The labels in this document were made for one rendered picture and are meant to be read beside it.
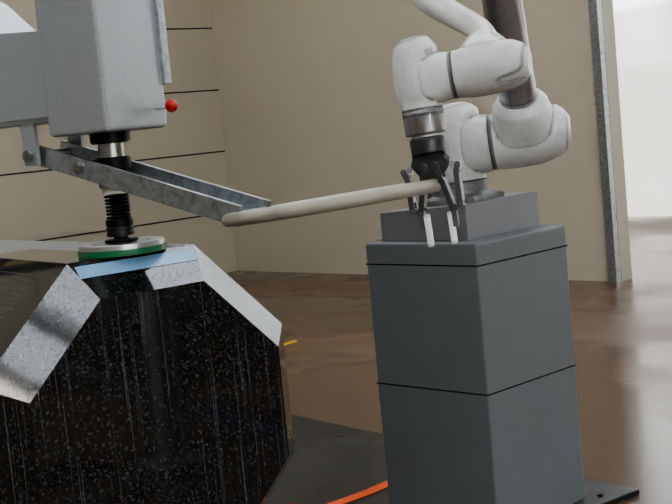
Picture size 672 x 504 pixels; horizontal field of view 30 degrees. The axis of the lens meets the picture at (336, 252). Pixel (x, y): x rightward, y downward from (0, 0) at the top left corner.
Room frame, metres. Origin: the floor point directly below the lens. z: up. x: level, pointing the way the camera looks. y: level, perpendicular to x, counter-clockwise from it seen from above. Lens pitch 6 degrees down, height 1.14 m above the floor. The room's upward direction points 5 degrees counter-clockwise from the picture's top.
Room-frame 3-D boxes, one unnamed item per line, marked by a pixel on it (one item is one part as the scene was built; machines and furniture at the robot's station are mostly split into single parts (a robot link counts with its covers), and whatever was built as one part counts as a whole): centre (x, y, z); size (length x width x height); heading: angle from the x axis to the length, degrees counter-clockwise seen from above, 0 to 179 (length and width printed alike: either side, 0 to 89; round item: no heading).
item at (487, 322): (3.49, -0.36, 0.40); 0.50 x 0.50 x 0.80; 44
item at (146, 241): (3.12, 0.53, 0.89); 0.21 x 0.21 x 0.01
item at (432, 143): (2.69, -0.22, 1.05); 0.08 x 0.07 x 0.09; 71
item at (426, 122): (2.69, -0.21, 1.12); 0.09 x 0.09 x 0.06
